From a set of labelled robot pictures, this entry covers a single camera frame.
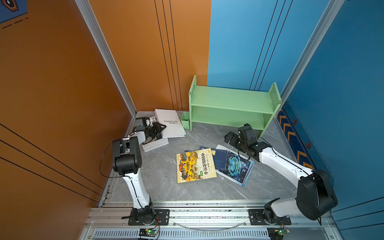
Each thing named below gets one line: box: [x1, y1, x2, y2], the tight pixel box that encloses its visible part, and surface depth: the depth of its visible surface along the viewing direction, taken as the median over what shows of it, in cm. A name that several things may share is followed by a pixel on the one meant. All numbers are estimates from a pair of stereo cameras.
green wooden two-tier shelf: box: [188, 75, 282, 138], surface depth 101 cm
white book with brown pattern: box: [154, 108, 187, 138], surface depth 108 cm
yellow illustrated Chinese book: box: [176, 148, 217, 184], surface depth 91 cm
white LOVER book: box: [141, 137, 169, 153], surface depth 100 cm
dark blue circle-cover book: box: [215, 144, 256, 188], surface depth 91 cm
